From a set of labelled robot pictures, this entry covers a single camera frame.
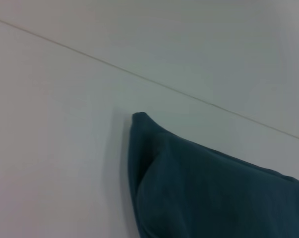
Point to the teal t-shirt with FREE print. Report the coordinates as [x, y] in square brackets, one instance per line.
[201, 186]

